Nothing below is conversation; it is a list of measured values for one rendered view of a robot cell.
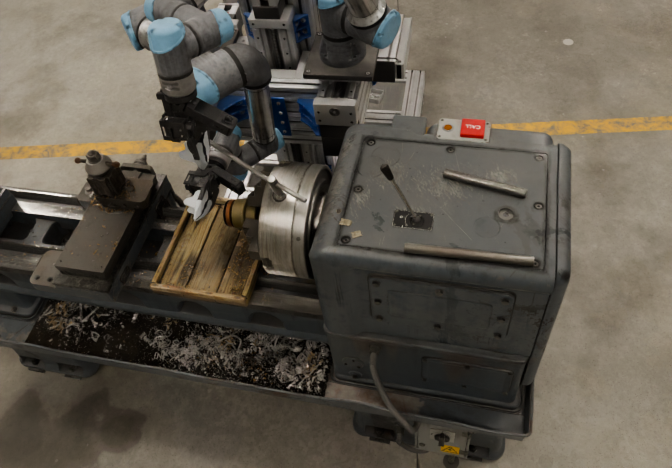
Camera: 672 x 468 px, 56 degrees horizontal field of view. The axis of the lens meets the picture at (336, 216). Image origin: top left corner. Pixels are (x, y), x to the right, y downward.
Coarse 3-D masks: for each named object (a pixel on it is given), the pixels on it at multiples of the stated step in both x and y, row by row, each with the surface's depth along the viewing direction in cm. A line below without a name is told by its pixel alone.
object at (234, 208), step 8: (232, 200) 177; (240, 200) 175; (224, 208) 175; (232, 208) 174; (240, 208) 173; (248, 208) 174; (256, 208) 174; (224, 216) 175; (232, 216) 174; (240, 216) 173; (248, 216) 174; (256, 216) 179; (232, 224) 177; (240, 224) 174
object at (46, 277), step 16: (160, 176) 211; (80, 192) 213; (160, 192) 209; (160, 208) 209; (144, 224) 201; (128, 240) 195; (144, 240) 202; (48, 256) 198; (128, 256) 194; (48, 272) 194; (112, 272) 188; (128, 272) 194; (48, 288) 192; (64, 288) 189; (80, 288) 187; (96, 288) 185; (112, 288) 187
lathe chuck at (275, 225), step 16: (288, 176) 163; (272, 192) 161; (272, 208) 159; (288, 208) 158; (272, 224) 159; (288, 224) 158; (272, 240) 160; (288, 240) 159; (272, 256) 163; (288, 256) 161; (272, 272) 170; (288, 272) 167
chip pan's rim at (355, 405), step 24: (96, 360) 213; (216, 384) 206; (240, 384) 197; (360, 384) 198; (360, 408) 194; (384, 408) 188; (480, 408) 191; (528, 408) 186; (480, 432) 188; (504, 432) 180; (528, 432) 180
